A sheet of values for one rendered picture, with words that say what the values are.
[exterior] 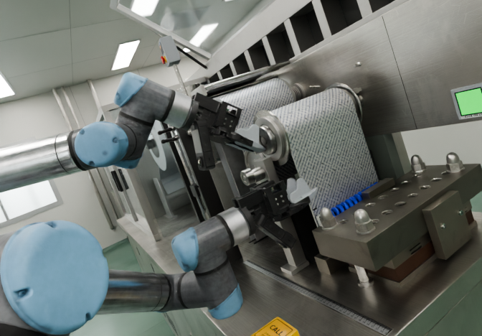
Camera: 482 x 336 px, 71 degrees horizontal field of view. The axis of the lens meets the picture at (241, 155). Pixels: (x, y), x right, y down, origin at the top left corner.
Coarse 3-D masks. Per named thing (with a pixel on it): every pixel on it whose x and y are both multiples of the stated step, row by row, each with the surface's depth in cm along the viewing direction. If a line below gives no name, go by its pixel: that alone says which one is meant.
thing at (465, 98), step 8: (480, 88) 70; (456, 96) 74; (464, 96) 73; (472, 96) 71; (480, 96) 70; (464, 104) 73; (472, 104) 72; (480, 104) 71; (464, 112) 74; (472, 112) 72
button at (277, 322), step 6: (276, 318) 67; (270, 324) 66; (276, 324) 66; (282, 324) 65; (288, 324) 64; (258, 330) 66; (264, 330) 65; (270, 330) 64; (276, 330) 64; (282, 330) 63; (288, 330) 62; (294, 330) 62
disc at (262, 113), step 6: (258, 114) 85; (264, 114) 83; (270, 114) 80; (276, 120) 79; (282, 126) 78; (282, 132) 79; (288, 138) 78; (288, 144) 79; (288, 150) 79; (264, 156) 90; (288, 156) 80; (276, 162) 86; (282, 162) 84
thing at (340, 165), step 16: (352, 128) 88; (320, 144) 83; (336, 144) 86; (352, 144) 88; (304, 160) 81; (320, 160) 83; (336, 160) 85; (352, 160) 88; (368, 160) 90; (304, 176) 81; (320, 176) 83; (336, 176) 85; (352, 176) 87; (368, 176) 90; (320, 192) 83; (336, 192) 85; (352, 192) 87; (320, 208) 82
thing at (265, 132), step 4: (260, 128) 82; (264, 128) 81; (268, 128) 82; (260, 132) 83; (264, 132) 82; (268, 132) 81; (272, 132) 81; (260, 136) 85; (264, 136) 83; (268, 136) 81; (272, 136) 81; (260, 140) 85; (264, 140) 83; (268, 140) 81; (272, 140) 80; (260, 144) 85; (264, 144) 84; (268, 144) 82; (272, 144) 81; (276, 144) 81; (268, 148) 83; (272, 148) 81; (276, 148) 82; (264, 152) 85; (268, 152) 83; (272, 152) 82
